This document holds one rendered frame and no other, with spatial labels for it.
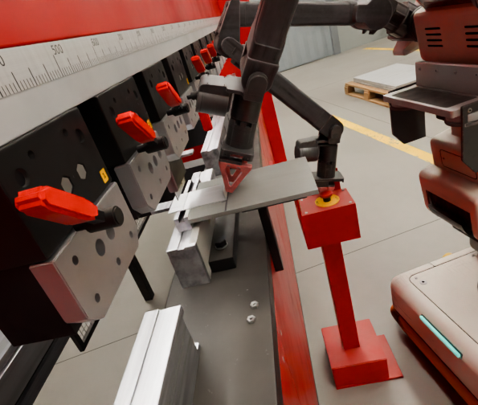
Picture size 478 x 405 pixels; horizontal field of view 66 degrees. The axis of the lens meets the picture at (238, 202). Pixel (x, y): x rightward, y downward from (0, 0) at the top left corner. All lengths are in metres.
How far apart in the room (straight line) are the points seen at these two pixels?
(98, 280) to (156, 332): 0.23
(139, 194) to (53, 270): 0.20
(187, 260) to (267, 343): 0.23
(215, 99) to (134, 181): 0.29
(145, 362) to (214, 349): 0.14
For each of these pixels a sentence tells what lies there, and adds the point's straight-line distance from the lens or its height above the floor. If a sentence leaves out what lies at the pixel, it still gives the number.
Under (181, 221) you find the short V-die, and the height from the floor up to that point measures 0.99.
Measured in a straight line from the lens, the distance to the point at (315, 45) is 8.84.
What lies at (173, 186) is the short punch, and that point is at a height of 1.06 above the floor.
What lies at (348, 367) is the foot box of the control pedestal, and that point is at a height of 0.11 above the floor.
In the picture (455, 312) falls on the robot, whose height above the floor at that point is 0.28.
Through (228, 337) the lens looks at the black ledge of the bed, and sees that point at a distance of 0.64.
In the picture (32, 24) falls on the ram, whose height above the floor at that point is 1.37.
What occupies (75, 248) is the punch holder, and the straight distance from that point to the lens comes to 0.34.
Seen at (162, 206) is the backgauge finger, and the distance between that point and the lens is 0.83.
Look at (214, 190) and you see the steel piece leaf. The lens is 0.82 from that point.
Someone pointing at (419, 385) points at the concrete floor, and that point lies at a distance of 1.62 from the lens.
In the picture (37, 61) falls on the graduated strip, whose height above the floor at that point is 1.34.
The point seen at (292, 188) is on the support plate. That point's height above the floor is 1.00.
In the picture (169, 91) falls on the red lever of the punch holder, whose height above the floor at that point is 1.25.
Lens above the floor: 1.32
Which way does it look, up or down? 26 degrees down
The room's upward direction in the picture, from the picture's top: 18 degrees counter-clockwise
